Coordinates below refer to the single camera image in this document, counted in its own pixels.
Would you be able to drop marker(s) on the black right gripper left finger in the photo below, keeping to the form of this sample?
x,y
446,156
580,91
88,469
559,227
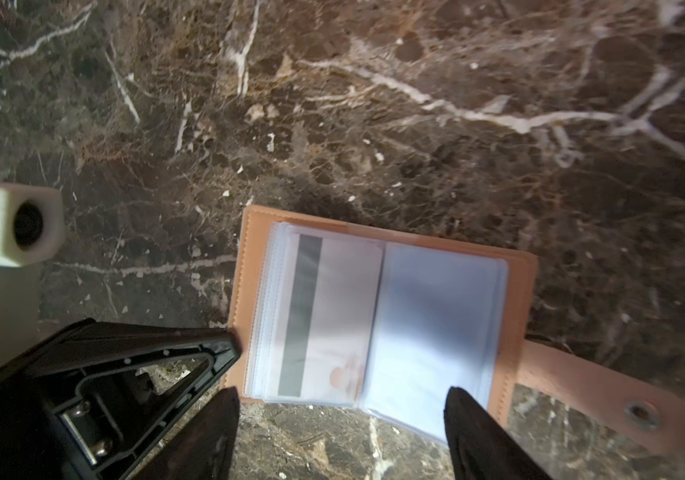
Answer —
x,y
204,448

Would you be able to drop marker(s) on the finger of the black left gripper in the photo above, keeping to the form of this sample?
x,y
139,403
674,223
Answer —
x,y
99,400

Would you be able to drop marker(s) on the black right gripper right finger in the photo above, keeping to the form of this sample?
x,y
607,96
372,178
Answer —
x,y
480,449

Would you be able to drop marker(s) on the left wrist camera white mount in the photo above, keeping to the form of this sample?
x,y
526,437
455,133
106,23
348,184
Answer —
x,y
32,231

